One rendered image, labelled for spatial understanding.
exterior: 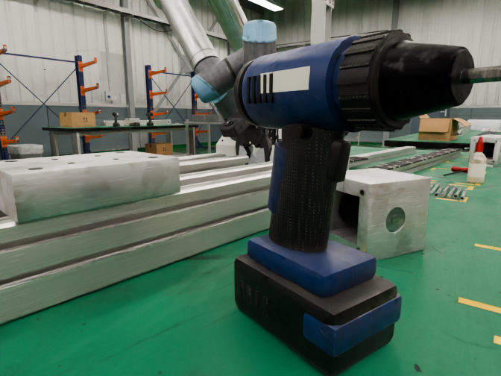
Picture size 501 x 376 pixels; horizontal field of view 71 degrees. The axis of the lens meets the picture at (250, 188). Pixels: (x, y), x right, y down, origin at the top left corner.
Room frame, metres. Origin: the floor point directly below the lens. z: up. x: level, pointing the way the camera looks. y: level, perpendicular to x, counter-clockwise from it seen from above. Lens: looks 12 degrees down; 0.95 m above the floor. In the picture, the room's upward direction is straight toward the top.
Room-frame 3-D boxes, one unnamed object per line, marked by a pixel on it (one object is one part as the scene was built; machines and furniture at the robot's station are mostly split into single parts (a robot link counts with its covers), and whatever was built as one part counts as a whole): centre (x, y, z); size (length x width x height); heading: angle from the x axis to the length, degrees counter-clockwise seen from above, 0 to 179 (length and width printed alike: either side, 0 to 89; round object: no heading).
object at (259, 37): (0.84, -0.02, 1.10); 0.09 x 0.08 x 0.11; 0
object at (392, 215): (0.46, -0.15, 0.83); 0.11 x 0.10 x 0.10; 26
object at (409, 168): (1.16, -0.56, 0.79); 0.96 x 0.04 x 0.03; 137
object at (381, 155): (1.29, -0.42, 0.79); 0.96 x 0.04 x 0.03; 137
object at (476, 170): (0.89, -0.58, 0.84); 0.04 x 0.04 x 0.12
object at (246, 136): (0.84, -0.02, 0.94); 0.09 x 0.08 x 0.12; 137
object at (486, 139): (1.29, -0.86, 0.83); 0.11 x 0.10 x 0.10; 48
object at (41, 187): (0.37, 0.17, 0.87); 0.16 x 0.11 x 0.07; 137
